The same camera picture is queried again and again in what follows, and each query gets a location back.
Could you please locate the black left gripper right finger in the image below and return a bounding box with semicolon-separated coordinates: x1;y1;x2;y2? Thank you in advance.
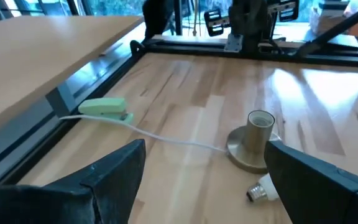
264;140;358;224

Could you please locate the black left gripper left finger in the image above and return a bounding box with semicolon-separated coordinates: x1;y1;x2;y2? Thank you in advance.
0;139;147;224

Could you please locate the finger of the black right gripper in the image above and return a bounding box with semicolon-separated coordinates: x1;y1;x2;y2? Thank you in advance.
267;0;300;22
203;8;229;37

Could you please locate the white LED light bulb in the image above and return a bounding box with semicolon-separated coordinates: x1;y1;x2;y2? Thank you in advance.
246;173;280;203

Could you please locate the brass lamp socket base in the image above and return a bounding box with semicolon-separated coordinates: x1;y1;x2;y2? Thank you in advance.
225;110;282;174

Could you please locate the white lamp power cord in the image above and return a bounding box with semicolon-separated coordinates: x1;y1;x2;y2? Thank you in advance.
59;114;228;154

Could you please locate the mint green stapler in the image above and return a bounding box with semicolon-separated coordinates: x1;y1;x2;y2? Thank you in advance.
78;97;134;124

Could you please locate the light wood neighbouring desk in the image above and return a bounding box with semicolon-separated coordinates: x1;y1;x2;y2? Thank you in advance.
0;15;145;141

